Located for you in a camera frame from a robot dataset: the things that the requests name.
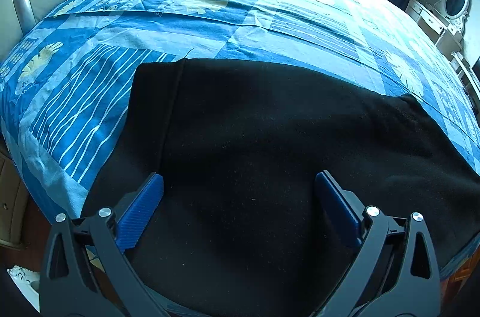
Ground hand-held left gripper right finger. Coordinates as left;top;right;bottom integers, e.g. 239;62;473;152
311;171;441;317

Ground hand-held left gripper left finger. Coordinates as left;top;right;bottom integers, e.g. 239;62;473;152
39;172;177;317

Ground black pants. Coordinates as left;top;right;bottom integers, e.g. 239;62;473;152
80;57;480;317

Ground wooden nightstand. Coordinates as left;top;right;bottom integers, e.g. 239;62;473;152
0;145;31;250

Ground white ornate furniture piece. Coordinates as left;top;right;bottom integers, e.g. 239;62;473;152
7;265;40;299

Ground white television stand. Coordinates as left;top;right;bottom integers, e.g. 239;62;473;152
450;51;480;108

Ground blue patterned bed sheet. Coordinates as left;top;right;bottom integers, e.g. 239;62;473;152
0;0;480;280

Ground white dressing table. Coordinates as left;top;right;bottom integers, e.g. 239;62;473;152
405;0;469;55

